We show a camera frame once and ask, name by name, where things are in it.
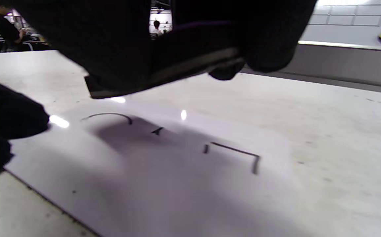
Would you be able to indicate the person's left hand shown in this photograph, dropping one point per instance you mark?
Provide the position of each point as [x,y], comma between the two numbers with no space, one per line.
[2,115]

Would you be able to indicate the person's right hand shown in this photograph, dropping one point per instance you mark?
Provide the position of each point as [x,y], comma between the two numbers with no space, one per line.
[95,33]

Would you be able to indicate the purple whiteboard eraser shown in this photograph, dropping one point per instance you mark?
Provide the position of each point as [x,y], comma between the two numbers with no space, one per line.
[190,65]

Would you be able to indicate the small white whiteboard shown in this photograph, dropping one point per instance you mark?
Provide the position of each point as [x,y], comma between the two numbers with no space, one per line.
[164,184]

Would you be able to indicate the large whiteboard on stand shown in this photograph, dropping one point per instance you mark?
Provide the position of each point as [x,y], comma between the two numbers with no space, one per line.
[341,29]

